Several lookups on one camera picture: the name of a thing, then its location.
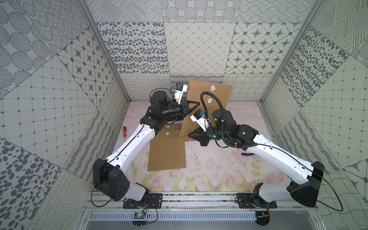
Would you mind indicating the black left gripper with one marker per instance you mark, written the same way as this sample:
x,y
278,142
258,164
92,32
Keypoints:
x,y
184,108

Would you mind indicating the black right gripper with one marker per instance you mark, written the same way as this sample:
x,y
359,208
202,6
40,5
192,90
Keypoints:
x,y
202,139

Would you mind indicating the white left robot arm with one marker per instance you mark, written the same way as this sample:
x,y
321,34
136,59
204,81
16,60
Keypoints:
x,y
109,174

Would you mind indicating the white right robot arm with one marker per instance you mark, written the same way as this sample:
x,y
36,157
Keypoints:
x,y
303,177

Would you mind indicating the black plastic tool case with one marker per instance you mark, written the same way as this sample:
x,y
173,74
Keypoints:
x,y
175,117

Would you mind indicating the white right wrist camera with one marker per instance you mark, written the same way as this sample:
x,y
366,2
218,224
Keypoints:
x,y
203,122

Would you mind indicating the blue handled pliers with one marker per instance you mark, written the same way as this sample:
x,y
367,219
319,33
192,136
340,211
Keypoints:
x,y
247,154

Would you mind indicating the orange handled screwdriver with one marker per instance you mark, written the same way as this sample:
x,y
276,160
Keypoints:
x,y
124,129

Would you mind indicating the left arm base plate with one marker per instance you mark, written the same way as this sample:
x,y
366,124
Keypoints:
x,y
153,200

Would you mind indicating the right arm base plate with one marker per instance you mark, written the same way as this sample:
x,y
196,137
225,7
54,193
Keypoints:
x,y
247,201

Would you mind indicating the aluminium mounting rail frame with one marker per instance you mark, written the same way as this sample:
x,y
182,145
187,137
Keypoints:
x,y
172,201

